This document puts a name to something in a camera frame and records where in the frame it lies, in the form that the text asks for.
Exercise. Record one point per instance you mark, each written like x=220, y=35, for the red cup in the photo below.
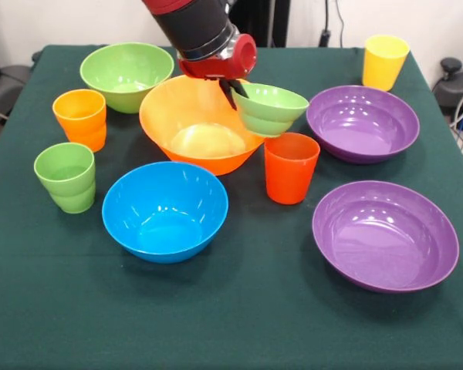
x=289, y=181

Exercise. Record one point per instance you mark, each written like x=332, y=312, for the large green bowl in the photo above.
x=112, y=69

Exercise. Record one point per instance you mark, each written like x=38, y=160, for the yellow cup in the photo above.
x=384, y=69

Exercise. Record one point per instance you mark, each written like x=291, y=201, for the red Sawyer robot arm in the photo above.
x=193, y=27

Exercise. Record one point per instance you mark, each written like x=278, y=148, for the orange cup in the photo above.
x=81, y=131

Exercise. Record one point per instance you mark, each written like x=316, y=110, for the small green bowl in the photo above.
x=274, y=112

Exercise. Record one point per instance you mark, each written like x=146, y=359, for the dark green tablecloth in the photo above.
x=231, y=308

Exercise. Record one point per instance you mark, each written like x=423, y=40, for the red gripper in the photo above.
x=243, y=54

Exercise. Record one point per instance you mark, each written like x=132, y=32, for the green cup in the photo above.
x=67, y=192

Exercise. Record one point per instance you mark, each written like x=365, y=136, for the large orange bowl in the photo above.
x=169, y=108

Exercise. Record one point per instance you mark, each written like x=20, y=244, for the grey black machine base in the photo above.
x=459, y=86
x=7, y=81

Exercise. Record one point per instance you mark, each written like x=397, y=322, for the blue bowl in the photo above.
x=162, y=189

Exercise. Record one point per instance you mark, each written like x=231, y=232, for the purple bowl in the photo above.
x=386, y=239
x=362, y=127

